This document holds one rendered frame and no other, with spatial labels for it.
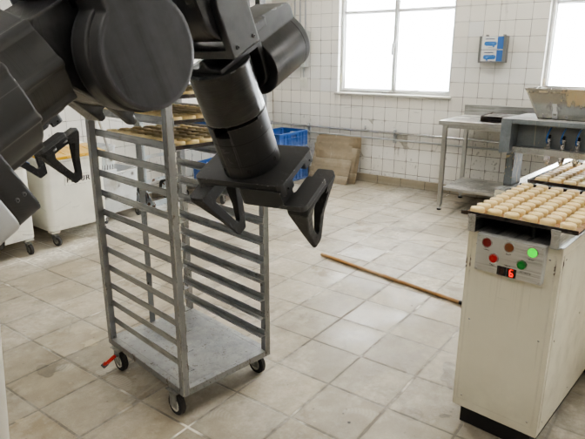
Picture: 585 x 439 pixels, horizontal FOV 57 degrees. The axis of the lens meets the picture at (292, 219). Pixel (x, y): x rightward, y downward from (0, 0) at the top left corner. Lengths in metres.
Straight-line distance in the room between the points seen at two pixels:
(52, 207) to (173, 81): 4.27
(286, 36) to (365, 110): 6.09
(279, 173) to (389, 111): 5.97
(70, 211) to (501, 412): 3.54
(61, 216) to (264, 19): 4.25
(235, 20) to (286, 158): 0.14
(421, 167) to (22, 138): 6.11
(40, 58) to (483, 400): 2.19
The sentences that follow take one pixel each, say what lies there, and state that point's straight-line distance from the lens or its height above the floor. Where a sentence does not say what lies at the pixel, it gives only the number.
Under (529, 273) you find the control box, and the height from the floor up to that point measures 0.74.
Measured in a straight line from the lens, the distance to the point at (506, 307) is 2.17.
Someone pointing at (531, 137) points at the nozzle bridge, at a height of 1.09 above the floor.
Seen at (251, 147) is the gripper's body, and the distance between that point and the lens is 0.50.
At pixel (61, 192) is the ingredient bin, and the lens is 4.64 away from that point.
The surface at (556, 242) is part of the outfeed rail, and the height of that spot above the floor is 0.87.
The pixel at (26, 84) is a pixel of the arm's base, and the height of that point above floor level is 1.44.
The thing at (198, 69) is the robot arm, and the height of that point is 1.44.
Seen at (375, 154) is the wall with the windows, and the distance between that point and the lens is 6.60.
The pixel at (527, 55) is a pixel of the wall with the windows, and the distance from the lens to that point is 5.94.
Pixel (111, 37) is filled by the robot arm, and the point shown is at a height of 1.46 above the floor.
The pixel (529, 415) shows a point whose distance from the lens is 2.33.
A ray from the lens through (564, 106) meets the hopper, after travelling 2.74.
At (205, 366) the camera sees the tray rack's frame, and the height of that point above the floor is 0.15.
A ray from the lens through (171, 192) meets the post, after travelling 2.02.
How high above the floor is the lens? 1.45
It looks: 17 degrees down
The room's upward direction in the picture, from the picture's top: straight up
